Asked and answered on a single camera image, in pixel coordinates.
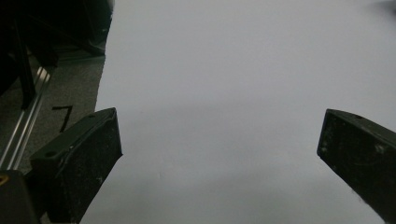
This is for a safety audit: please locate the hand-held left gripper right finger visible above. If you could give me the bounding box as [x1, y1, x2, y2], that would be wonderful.
[317, 108, 396, 224]

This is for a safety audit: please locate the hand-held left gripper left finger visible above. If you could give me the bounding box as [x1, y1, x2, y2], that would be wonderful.
[29, 107, 123, 224]

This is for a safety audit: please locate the aluminium frame rail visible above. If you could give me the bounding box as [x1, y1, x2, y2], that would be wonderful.
[0, 66, 51, 172]

